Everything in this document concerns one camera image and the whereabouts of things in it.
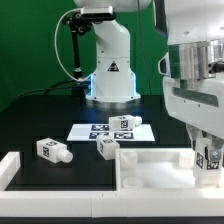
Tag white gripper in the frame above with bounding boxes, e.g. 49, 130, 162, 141
158, 54, 224, 162

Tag white U-shaped fence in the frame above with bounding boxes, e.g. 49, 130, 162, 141
0, 152, 224, 218

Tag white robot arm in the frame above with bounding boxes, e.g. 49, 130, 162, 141
74, 0, 224, 161

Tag white camera cable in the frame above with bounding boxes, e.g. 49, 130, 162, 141
54, 8, 92, 83

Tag black cables on table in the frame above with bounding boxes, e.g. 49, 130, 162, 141
9, 79, 92, 105

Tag white square tabletop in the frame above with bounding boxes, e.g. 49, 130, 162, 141
115, 148, 224, 201

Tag paper sheet with markers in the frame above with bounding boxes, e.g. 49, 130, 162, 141
67, 124, 155, 142

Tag camera on black stand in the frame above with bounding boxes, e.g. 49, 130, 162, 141
54, 6, 116, 98

